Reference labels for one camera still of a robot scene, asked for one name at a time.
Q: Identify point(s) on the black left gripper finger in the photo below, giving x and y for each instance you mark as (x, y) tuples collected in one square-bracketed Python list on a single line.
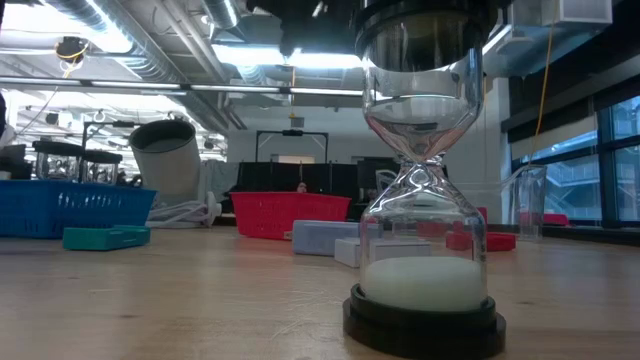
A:
[(320, 27)]

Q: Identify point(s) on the light blue box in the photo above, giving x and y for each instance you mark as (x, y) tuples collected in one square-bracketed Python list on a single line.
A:
[(320, 237)]

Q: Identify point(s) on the white box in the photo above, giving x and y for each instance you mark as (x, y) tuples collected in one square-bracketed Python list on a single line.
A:
[(350, 252)]

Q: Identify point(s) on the red box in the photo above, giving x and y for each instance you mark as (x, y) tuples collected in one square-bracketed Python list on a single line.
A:
[(440, 229)]

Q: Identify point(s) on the black capped glass hourglass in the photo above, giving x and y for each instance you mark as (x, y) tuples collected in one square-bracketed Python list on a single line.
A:
[(57, 160), (425, 285), (102, 167)]

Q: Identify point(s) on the red device with dark screen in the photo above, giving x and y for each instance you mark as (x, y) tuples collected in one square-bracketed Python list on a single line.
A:
[(500, 242)]

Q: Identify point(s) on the teal box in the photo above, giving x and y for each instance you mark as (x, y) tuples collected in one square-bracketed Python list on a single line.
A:
[(105, 238)]

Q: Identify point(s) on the black monitor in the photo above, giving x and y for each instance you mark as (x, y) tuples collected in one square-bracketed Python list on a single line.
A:
[(370, 172)]

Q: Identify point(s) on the black partition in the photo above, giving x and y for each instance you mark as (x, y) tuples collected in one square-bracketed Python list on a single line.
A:
[(280, 177)]

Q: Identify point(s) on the ceiling light bar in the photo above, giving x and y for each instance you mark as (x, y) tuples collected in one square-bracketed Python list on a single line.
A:
[(150, 85)]

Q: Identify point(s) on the red plastic basket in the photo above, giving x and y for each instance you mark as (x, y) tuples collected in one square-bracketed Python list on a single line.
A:
[(280, 215)]

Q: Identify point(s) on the black ceiling device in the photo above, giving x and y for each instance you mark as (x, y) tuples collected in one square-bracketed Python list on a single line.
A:
[(71, 49)]

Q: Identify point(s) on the white ceiling unit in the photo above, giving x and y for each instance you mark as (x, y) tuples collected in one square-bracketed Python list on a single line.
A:
[(580, 11)]

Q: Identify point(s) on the clear plastic tray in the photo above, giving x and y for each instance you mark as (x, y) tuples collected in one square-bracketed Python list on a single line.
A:
[(530, 200)]

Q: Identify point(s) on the blue plastic basket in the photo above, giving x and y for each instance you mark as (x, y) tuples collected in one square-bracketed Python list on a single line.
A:
[(75, 207)]

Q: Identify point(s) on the small red object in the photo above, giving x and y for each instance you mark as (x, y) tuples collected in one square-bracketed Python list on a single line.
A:
[(556, 220)]

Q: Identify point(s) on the black box-shaped equipment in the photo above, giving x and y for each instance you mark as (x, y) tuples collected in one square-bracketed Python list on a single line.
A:
[(15, 162)]

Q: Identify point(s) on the black robot station frame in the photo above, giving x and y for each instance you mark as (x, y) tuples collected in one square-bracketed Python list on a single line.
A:
[(100, 123), (292, 132)]

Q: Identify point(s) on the silver ventilation duct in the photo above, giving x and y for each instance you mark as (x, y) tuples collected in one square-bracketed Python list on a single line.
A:
[(165, 65)]

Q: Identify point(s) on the black window frame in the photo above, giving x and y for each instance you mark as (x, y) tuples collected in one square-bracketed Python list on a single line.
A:
[(605, 165)]

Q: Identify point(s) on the black aluminium table frame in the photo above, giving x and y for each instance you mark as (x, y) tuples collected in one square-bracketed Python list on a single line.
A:
[(590, 235)]

